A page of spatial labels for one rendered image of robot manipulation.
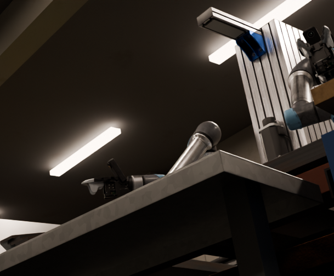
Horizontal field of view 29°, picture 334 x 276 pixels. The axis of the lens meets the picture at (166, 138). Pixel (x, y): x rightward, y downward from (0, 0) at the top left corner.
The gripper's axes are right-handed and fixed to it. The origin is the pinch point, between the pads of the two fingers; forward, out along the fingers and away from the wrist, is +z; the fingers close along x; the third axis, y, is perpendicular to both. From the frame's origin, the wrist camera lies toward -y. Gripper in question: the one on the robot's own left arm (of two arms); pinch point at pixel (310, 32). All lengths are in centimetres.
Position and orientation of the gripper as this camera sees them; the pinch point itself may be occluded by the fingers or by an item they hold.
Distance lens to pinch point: 201.1
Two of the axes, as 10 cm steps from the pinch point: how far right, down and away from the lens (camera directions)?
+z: -4.0, -3.3, -8.5
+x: -8.7, 4.1, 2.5
